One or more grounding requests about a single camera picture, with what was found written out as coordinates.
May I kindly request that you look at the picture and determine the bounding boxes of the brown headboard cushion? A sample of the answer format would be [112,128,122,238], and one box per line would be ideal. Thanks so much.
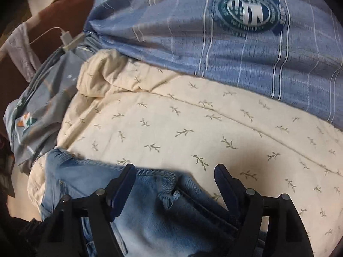
[0,0,98,140]

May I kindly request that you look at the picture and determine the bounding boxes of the white phone charger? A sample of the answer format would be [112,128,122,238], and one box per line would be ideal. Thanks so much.
[60,31,73,46]

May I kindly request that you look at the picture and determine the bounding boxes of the grey lilac cloth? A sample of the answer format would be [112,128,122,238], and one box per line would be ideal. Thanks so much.
[1,22,41,82]

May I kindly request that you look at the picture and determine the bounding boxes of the blue denim jeans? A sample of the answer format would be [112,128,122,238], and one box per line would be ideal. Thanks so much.
[40,149,238,256]

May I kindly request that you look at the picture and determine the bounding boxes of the grey patterned blanket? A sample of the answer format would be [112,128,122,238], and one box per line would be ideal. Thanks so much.
[3,35,101,174]

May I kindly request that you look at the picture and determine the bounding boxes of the cream leaf-print bedsheet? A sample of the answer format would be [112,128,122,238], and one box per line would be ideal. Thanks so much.
[28,50,342,256]

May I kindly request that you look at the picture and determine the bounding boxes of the blue plaid duvet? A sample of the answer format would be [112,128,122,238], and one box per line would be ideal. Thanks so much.
[84,0,342,128]

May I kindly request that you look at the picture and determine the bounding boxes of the white charging cable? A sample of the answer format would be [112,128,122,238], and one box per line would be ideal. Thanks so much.
[26,27,65,46]

